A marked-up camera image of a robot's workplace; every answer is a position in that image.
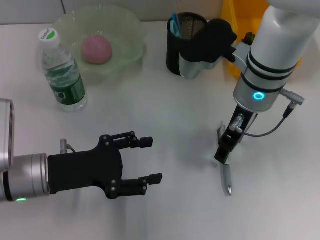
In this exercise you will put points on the pink peach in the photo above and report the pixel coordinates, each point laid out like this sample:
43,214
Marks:
96,48

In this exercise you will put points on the silver pen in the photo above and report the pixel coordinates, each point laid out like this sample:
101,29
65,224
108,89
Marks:
227,180

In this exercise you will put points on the blue scissors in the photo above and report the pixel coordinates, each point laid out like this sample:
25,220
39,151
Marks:
175,25

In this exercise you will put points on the clear bottle green label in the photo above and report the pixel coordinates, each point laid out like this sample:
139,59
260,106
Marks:
65,85

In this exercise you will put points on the green plastic wrapper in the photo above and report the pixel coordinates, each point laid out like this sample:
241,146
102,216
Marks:
249,38

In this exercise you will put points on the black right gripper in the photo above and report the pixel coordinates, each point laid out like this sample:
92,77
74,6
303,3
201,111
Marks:
242,125

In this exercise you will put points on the yellow plastic bin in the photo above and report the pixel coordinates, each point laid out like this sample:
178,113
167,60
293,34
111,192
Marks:
230,15

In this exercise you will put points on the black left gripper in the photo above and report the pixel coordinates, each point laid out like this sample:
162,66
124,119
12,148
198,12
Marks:
85,170

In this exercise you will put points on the black mesh pen holder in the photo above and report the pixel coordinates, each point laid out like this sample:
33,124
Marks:
172,57

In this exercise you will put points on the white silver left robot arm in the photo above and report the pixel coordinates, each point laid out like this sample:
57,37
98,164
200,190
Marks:
25,175

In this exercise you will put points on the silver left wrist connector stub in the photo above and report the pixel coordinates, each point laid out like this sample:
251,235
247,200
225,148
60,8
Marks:
63,145

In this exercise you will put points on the translucent green fruit plate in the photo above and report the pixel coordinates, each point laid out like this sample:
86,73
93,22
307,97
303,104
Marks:
120,32

